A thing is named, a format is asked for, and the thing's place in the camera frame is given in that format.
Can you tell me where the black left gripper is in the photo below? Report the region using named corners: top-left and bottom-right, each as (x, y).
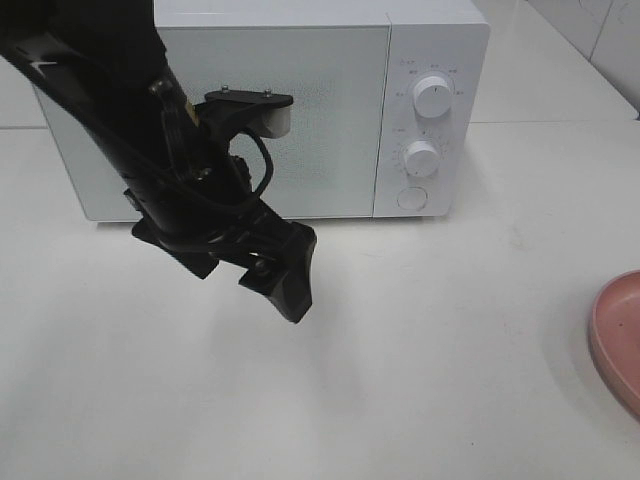
top-left (123, 114), bottom-right (317, 324)

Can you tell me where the white microwave door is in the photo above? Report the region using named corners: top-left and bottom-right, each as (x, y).
top-left (32, 24), bottom-right (395, 223)

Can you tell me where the round white door release button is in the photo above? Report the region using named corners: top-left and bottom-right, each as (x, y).
top-left (397, 187), bottom-right (428, 211)

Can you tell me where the white timer knob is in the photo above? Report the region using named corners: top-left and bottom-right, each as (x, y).
top-left (402, 140), bottom-right (441, 178)

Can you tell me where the pink round plate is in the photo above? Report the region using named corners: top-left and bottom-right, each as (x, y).
top-left (588, 270), bottom-right (639, 420)

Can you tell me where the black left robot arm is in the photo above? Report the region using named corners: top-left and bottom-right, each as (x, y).
top-left (1, 1), bottom-right (317, 323)

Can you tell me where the white microwave oven body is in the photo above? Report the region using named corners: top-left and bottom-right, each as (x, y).
top-left (29, 0), bottom-right (492, 225)

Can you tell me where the upper white power knob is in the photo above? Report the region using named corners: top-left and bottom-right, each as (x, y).
top-left (411, 71), bottom-right (454, 119)

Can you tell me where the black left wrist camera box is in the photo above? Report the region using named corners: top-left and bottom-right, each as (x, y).
top-left (195, 89), bottom-right (294, 142)

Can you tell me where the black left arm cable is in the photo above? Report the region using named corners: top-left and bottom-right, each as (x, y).
top-left (149, 79), bottom-right (281, 261)

